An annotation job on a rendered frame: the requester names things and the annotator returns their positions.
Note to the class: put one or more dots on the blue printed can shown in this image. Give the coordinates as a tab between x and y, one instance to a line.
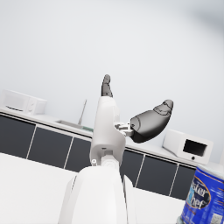
204	198

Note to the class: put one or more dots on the thin metal faucet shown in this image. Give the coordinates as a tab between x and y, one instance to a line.
82	112

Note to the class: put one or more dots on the kitchen counter with dark cabinets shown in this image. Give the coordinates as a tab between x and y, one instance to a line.
46	143

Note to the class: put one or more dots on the white microwave oven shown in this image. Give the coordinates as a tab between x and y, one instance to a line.
24	102

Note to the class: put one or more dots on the recessed kitchen sink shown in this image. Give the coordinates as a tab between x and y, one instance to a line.
73	124

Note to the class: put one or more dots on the white oven with dark window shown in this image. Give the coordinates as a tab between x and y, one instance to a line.
187	146

